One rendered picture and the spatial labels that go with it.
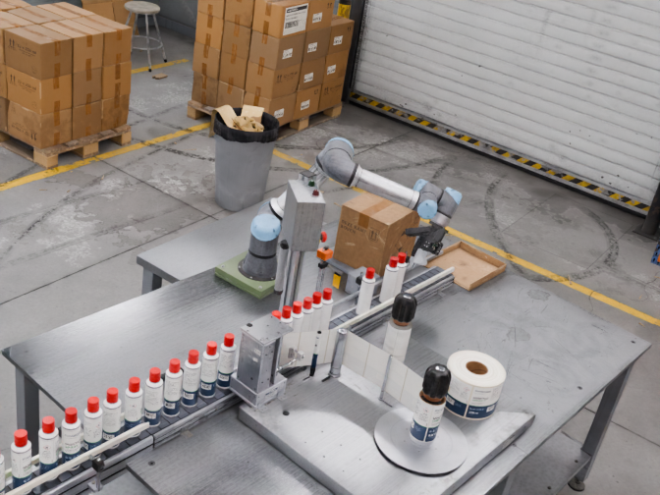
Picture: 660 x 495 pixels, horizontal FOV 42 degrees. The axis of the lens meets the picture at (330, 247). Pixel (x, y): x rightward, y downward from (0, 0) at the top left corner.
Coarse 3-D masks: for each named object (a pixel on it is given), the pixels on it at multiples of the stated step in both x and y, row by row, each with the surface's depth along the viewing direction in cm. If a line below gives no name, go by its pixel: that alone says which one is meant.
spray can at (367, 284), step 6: (366, 270) 327; (372, 270) 326; (366, 276) 327; (372, 276) 327; (366, 282) 327; (372, 282) 327; (360, 288) 330; (366, 288) 328; (372, 288) 329; (360, 294) 331; (366, 294) 329; (360, 300) 332; (366, 300) 331; (360, 306) 333; (366, 306) 332; (360, 312) 334
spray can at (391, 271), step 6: (390, 258) 337; (396, 258) 337; (390, 264) 338; (396, 264) 337; (390, 270) 337; (396, 270) 338; (384, 276) 341; (390, 276) 339; (396, 276) 340; (384, 282) 341; (390, 282) 340; (384, 288) 342; (390, 288) 341; (384, 294) 343; (390, 294) 343; (384, 300) 344
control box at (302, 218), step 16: (288, 192) 293; (304, 192) 286; (320, 192) 290; (288, 208) 293; (304, 208) 282; (320, 208) 283; (288, 224) 292; (304, 224) 285; (320, 224) 286; (288, 240) 292; (304, 240) 288
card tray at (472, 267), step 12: (444, 252) 399; (456, 252) 403; (468, 252) 405; (480, 252) 401; (432, 264) 390; (444, 264) 391; (456, 264) 393; (468, 264) 395; (480, 264) 397; (492, 264) 399; (504, 264) 393; (456, 276) 384; (468, 276) 385; (480, 276) 387; (492, 276) 387; (468, 288) 376
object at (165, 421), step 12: (420, 276) 369; (432, 276) 371; (444, 276) 373; (408, 288) 359; (372, 300) 347; (348, 312) 336; (336, 324) 327; (216, 396) 280; (180, 408) 272; (192, 408) 273; (168, 420) 267; (156, 432) 262
